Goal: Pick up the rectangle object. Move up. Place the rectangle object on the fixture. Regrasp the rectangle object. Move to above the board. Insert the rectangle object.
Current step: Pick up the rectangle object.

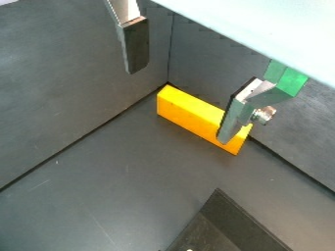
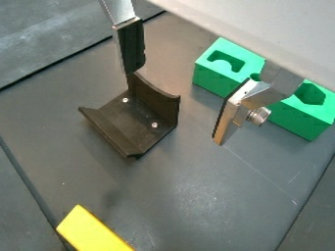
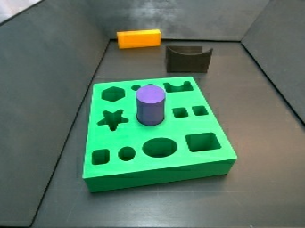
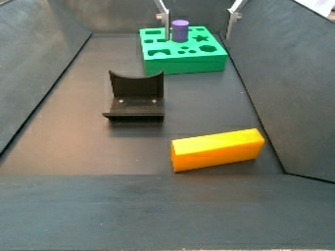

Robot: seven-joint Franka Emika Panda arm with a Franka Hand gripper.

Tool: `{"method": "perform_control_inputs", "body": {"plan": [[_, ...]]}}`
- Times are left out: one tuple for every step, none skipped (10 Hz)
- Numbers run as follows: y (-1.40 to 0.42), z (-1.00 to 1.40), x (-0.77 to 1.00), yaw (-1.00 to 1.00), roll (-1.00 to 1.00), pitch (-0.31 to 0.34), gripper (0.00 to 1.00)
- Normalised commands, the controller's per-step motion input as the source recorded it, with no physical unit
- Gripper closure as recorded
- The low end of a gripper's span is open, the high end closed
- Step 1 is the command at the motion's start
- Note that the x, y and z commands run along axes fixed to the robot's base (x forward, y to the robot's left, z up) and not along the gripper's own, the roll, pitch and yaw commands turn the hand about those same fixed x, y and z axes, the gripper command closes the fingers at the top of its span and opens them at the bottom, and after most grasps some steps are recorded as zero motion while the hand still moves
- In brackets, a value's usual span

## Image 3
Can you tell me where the purple cylinder peg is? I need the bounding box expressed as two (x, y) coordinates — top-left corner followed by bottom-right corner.
(136, 85), (166, 126)

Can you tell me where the black curved fixture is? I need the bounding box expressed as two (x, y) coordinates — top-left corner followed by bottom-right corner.
(166, 45), (213, 73)

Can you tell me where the green foam shape board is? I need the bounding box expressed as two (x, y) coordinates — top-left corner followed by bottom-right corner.
(81, 77), (237, 192)

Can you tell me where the orange rectangular block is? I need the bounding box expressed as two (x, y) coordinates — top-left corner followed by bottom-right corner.
(116, 29), (160, 49)

